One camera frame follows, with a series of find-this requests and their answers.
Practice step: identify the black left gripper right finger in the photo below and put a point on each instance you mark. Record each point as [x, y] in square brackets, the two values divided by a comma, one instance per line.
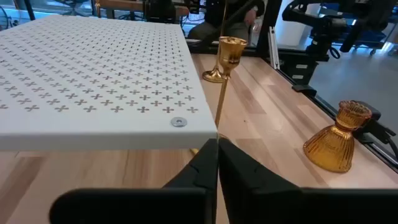
[295, 207]

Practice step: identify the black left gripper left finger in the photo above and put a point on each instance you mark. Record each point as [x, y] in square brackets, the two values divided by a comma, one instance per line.
[140, 205]

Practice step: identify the amber ribbed glass candle holder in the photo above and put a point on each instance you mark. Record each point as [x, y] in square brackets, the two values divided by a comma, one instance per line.
[331, 149]

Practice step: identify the tall brass candlestick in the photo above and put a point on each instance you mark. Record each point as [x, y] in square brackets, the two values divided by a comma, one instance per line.
[213, 76]

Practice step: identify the short brass candlestick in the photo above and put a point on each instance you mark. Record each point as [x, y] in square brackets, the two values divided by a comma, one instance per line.
[231, 53]

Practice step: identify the silver shelf screw washer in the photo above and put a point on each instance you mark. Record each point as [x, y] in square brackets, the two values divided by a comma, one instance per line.
[178, 122]

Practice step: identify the black table edge clip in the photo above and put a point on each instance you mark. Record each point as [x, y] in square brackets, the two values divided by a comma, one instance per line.
[304, 90]

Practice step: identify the black control box white labels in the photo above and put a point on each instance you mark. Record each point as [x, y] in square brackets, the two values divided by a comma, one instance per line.
[287, 73]

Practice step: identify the white perforated metal shelf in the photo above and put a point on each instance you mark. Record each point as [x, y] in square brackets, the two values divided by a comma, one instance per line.
[93, 62]

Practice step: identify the white building column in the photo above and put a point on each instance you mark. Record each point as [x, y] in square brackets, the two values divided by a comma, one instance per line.
[289, 31]

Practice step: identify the blue bin cart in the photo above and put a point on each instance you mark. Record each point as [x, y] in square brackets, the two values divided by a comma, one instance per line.
[373, 39]

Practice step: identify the person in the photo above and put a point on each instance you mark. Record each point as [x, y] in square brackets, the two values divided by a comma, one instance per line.
[217, 28]

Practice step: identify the person's hand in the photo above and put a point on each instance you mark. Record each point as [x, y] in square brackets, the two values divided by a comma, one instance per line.
[250, 17]

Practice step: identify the silver aluminium frame bracket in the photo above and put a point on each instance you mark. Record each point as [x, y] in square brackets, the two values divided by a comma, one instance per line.
[273, 46]

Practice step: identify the black aluminium table frame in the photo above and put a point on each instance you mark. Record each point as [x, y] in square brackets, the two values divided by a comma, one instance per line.
[267, 31]

